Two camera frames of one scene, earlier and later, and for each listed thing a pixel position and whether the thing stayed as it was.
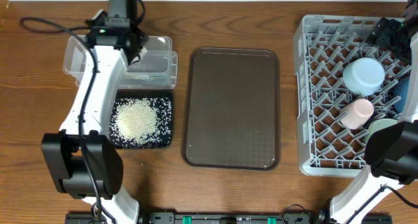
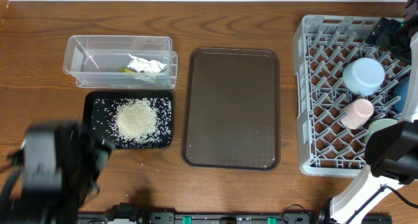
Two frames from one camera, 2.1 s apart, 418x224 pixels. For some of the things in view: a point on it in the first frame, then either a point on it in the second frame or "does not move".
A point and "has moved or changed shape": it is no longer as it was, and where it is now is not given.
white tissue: x=144 y=51 to x=152 y=66
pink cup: x=356 y=114 does not move
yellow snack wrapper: x=138 y=76 has moved or changed shape
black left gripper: x=140 y=40 to x=96 y=147
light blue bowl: x=364 y=76 does not move
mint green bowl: x=379 y=124 does not move
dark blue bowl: x=401 y=90 does not move
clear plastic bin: x=157 y=69 does not move
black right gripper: x=383 y=34 does not move
